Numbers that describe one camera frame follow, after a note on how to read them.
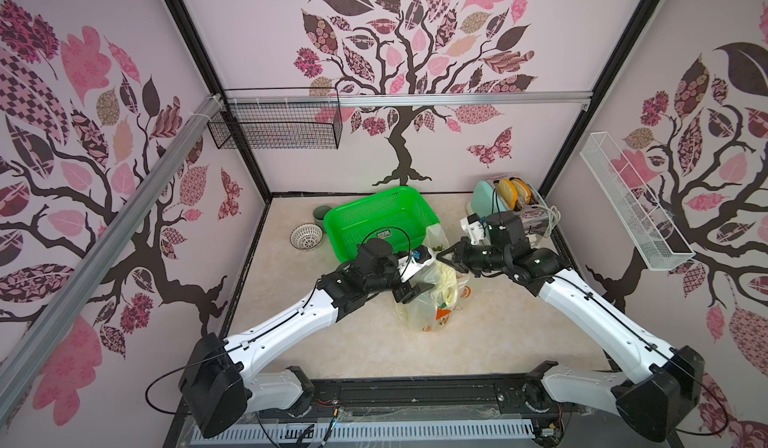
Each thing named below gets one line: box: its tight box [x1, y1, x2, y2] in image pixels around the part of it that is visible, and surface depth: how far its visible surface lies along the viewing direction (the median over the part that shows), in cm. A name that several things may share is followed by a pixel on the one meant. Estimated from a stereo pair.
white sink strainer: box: [289, 223, 324, 251], surface depth 106 cm
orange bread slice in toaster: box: [511, 178, 532, 204], surface depth 97 cm
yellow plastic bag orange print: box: [396, 223, 472, 332], surface depth 71 cm
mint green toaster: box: [465, 174, 550, 235], surface depth 97 cm
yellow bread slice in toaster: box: [497, 179, 518, 210], surface depth 96 cm
